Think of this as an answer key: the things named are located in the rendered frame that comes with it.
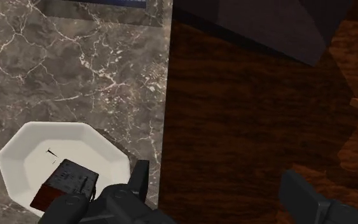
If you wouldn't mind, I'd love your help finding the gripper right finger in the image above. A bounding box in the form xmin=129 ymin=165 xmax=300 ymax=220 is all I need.
xmin=278 ymin=169 xmax=358 ymax=224

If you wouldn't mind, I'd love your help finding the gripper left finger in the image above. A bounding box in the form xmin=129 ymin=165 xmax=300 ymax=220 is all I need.
xmin=38 ymin=159 xmax=177 ymax=224

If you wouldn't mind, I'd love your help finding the black and red box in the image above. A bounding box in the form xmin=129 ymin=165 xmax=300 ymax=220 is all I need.
xmin=29 ymin=158 xmax=99 ymax=213

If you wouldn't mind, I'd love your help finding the white octagonal plate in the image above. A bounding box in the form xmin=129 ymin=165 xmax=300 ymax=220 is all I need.
xmin=0 ymin=121 xmax=132 ymax=218

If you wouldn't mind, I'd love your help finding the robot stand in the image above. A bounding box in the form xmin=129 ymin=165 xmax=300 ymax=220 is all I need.
xmin=172 ymin=0 xmax=353 ymax=67

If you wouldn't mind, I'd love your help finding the blue flat object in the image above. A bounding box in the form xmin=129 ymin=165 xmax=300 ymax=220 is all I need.
xmin=68 ymin=0 xmax=148 ymax=9

